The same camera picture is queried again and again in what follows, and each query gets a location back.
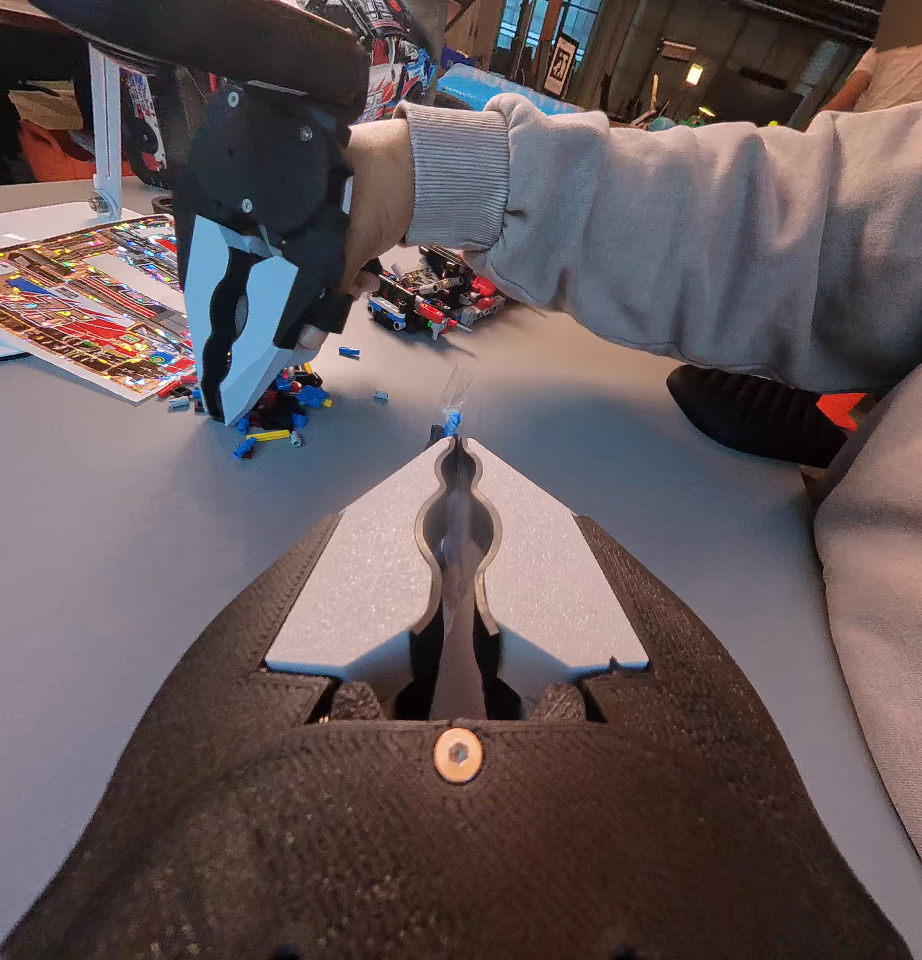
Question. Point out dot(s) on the partly built lego car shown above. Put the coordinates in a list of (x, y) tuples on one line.
[(431, 292)]

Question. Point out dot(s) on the person's right forearm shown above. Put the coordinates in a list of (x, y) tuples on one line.
[(656, 240)]

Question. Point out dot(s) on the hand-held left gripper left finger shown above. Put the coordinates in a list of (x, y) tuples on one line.
[(356, 592)]

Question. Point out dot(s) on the holographic sticker sheet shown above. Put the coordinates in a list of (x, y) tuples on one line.
[(71, 300)]

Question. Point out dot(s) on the lego set cardboard box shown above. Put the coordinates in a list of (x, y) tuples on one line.
[(393, 67)]

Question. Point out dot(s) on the person's beige sweatshirt torso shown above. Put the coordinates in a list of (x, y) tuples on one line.
[(888, 600)]

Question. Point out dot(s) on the pile of colourful lego pieces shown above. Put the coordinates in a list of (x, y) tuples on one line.
[(281, 409)]

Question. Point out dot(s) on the small clear plastic bag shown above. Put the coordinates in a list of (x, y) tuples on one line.
[(452, 421)]

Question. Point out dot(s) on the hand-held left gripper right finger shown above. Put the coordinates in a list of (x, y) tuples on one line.
[(558, 592)]

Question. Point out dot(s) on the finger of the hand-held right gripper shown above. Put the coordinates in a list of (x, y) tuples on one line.
[(270, 315), (198, 300)]

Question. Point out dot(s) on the white metal book stand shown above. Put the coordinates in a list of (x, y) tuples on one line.
[(105, 135)]

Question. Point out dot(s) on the person's right hand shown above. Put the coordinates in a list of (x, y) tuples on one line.
[(382, 195)]

